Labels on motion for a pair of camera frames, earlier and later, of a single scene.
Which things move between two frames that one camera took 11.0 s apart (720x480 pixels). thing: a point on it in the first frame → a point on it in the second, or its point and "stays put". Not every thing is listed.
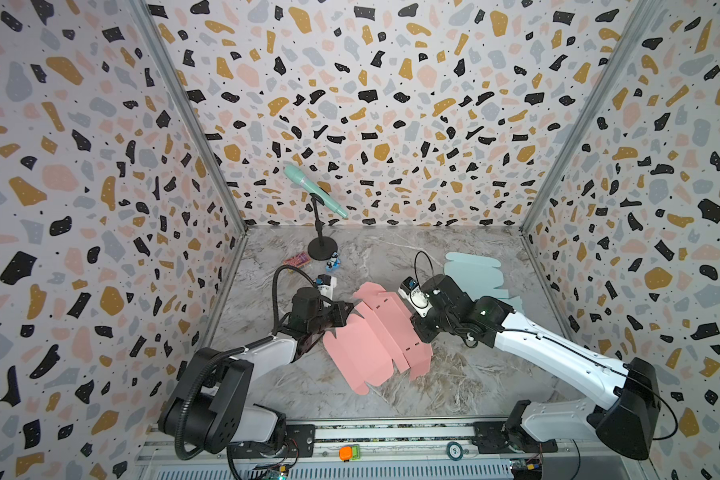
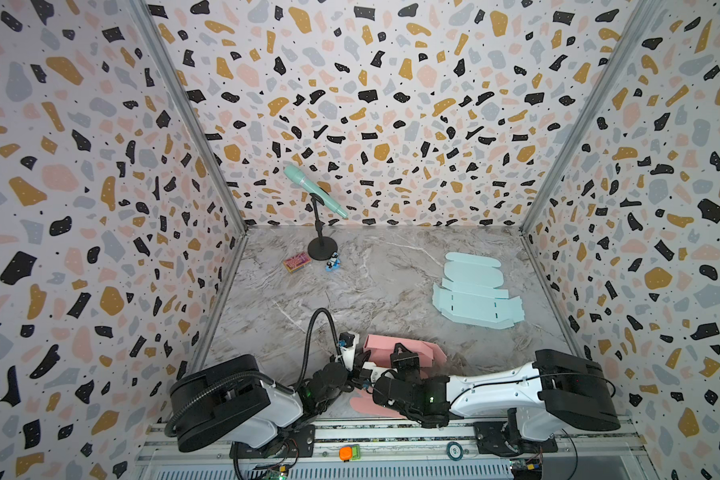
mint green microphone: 328,198 stays put
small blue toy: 334,264 stays put
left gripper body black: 341,312 → 356,363
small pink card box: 300,260 stays put
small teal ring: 454,451 stays put
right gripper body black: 423,324 → 405,365
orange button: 345,453 stays put
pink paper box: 380,331 → 378,349
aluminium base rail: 424,450 stays put
